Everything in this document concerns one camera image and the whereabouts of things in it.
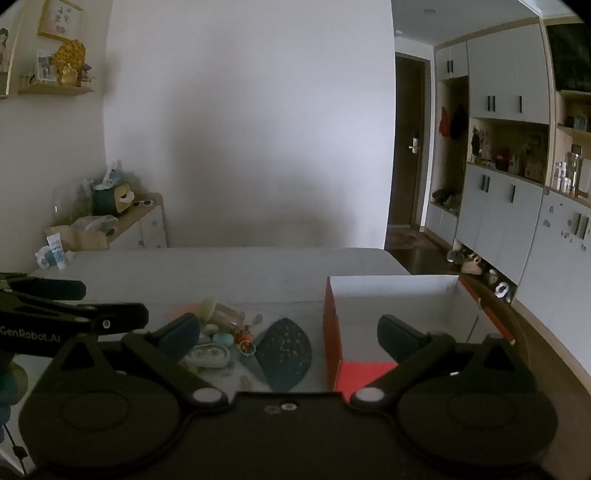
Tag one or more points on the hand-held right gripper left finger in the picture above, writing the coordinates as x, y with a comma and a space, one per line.
180, 333

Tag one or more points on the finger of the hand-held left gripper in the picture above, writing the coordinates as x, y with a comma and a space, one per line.
115, 316
51, 288

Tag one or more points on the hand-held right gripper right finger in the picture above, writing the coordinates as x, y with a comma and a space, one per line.
396, 336

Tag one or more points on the white oval case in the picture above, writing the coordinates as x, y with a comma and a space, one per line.
207, 355

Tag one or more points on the red cardboard box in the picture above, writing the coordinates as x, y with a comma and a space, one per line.
392, 295

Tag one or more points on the teal round case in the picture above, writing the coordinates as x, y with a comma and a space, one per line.
222, 340

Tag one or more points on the person's left hand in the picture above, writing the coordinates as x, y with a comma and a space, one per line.
9, 390

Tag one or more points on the small white pebble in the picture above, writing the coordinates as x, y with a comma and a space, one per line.
211, 328

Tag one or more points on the white cream tube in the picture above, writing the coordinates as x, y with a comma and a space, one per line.
57, 251

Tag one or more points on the pink bottle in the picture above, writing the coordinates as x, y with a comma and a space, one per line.
226, 314

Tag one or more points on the brown cardboard box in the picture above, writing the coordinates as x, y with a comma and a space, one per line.
78, 239

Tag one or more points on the small orange toy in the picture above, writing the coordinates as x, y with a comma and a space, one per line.
244, 334

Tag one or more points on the white bedside cabinet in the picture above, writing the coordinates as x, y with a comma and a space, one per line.
147, 228

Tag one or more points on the beige shoe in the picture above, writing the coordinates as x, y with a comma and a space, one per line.
472, 264

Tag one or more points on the green tissue box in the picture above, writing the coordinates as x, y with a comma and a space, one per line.
111, 201

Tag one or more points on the white sunglasses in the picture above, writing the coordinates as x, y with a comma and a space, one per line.
141, 203

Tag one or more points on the black and white shoe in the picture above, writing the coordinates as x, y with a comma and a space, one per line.
502, 289

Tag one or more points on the dark wooden door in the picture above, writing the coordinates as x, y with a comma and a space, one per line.
406, 138

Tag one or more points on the photo card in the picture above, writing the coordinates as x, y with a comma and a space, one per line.
45, 65

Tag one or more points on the grey wardrobe cabinet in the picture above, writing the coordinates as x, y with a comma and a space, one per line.
508, 74

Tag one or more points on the framed wall picture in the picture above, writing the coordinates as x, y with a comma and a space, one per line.
60, 18

